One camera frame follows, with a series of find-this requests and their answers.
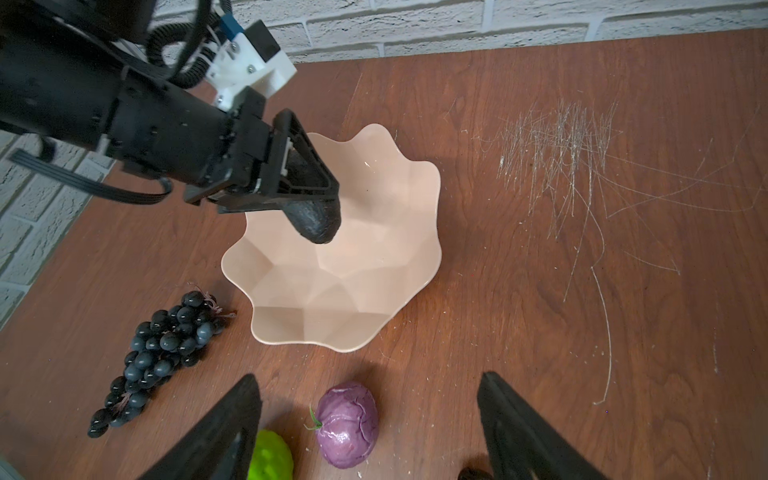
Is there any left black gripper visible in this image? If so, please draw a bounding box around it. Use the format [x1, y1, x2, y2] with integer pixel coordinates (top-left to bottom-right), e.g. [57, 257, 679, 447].
[1, 36, 339, 213]

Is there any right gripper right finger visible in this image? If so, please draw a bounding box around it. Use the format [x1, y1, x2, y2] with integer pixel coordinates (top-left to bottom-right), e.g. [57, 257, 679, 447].
[477, 371, 605, 479]

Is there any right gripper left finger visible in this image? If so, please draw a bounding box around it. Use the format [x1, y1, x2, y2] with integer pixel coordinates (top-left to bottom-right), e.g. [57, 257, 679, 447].
[141, 374, 262, 479]

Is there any green bumpy fake fruit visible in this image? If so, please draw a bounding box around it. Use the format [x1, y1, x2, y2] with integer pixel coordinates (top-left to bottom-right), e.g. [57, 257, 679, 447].
[247, 430, 294, 480]

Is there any dark fake avocado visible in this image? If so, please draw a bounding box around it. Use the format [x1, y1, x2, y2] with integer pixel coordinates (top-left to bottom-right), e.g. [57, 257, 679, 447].
[281, 198, 341, 244]

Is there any dark grape bunch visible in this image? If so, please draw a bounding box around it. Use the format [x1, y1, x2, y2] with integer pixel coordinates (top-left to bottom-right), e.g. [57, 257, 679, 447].
[87, 289, 237, 439]

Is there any purple fake onion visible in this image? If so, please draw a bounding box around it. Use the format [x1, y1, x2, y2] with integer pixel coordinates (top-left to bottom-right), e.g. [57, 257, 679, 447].
[307, 381, 379, 469]

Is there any pink wavy fruit bowl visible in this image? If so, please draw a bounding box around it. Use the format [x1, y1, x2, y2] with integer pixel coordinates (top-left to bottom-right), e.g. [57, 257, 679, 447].
[221, 124, 442, 353]

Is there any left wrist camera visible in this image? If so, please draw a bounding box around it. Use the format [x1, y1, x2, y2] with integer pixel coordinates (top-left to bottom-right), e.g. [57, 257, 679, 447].
[205, 13, 297, 112]

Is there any left black corrugated cable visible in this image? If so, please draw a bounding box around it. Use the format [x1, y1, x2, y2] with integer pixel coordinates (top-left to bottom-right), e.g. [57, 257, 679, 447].
[145, 0, 235, 90]

